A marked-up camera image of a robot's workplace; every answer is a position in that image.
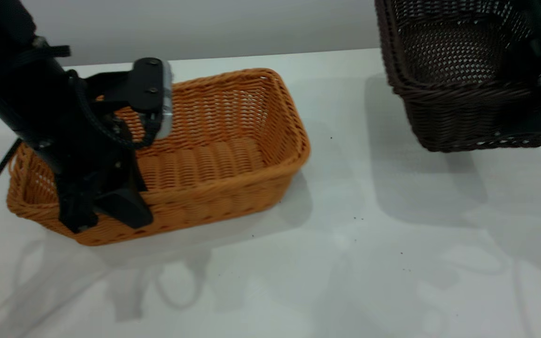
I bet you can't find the light brown wicker basket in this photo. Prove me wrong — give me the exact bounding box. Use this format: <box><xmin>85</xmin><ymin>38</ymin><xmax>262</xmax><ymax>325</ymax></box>
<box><xmin>7</xmin><ymin>68</ymin><xmax>311</xmax><ymax>247</ymax></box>

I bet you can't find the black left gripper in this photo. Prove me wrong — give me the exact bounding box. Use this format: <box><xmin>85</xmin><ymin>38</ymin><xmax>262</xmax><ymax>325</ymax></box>
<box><xmin>35</xmin><ymin>92</ymin><xmax>154</xmax><ymax>234</ymax></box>

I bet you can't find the dark brown wicker basket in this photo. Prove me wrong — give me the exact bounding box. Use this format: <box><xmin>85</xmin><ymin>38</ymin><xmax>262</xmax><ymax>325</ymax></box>
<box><xmin>375</xmin><ymin>0</ymin><xmax>541</xmax><ymax>153</ymax></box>

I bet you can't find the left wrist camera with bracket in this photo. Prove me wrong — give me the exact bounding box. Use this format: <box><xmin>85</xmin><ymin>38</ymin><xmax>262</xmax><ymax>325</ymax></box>
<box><xmin>83</xmin><ymin>57</ymin><xmax>174</xmax><ymax>141</ymax></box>

